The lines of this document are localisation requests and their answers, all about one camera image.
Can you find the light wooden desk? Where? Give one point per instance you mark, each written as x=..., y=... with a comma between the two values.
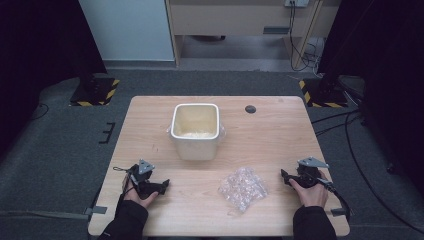
x=233, y=20

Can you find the white square plastic bin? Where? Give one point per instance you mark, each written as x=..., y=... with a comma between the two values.
x=196, y=146

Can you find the dark round table grommet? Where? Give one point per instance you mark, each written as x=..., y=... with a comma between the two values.
x=250, y=109

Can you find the yellow-black striped stand base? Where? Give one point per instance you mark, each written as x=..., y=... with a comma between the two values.
x=321, y=95
x=95, y=93

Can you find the crumpled clear plastic bag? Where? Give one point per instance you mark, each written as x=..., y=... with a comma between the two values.
x=243, y=188

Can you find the grey table bracket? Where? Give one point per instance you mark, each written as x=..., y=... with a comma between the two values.
x=338, y=212
x=97, y=210

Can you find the white panel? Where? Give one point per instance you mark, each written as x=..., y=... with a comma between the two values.
x=126, y=30

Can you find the person's left hand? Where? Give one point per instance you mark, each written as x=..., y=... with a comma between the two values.
x=133, y=196

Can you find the grey power strip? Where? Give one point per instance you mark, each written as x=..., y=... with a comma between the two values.
x=296, y=2

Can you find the person's right hand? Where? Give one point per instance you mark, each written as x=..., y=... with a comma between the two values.
x=313, y=196

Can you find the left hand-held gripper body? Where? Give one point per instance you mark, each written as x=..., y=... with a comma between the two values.
x=144, y=182

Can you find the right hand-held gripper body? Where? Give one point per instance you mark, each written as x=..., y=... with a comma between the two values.
x=310, y=175

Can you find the dark curtain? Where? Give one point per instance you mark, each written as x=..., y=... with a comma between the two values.
x=383, y=66
x=36, y=60

